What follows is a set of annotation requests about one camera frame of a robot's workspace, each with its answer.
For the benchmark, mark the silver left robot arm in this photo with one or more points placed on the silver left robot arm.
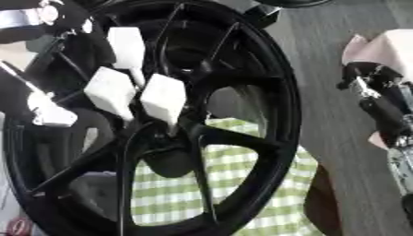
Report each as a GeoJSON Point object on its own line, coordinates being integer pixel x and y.
{"type": "Point", "coordinates": [21, 18]}

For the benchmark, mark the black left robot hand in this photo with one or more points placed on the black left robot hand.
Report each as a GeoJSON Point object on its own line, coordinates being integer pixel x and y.
{"type": "Point", "coordinates": [86, 49]}

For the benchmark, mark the black block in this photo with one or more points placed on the black block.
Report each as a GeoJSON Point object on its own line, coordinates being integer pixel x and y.
{"type": "Point", "coordinates": [262, 17]}

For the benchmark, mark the red and white object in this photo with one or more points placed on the red and white object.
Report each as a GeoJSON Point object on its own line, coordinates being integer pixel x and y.
{"type": "Point", "coordinates": [19, 227]}

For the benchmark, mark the black spoked wheel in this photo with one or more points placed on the black spoked wheel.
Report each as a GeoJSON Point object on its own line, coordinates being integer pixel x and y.
{"type": "Point", "coordinates": [281, 123]}

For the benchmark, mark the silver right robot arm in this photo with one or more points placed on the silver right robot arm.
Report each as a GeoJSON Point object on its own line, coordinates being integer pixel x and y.
{"type": "Point", "coordinates": [403, 172]}

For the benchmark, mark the black round object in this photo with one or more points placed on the black round object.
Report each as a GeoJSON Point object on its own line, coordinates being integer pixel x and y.
{"type": "Point", "coordinates": [290, 3]}

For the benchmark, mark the pale pink cloth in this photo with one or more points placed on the pale pink cloth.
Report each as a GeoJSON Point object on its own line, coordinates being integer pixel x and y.
{"type": "Point", "coordinates": [387, 49]}

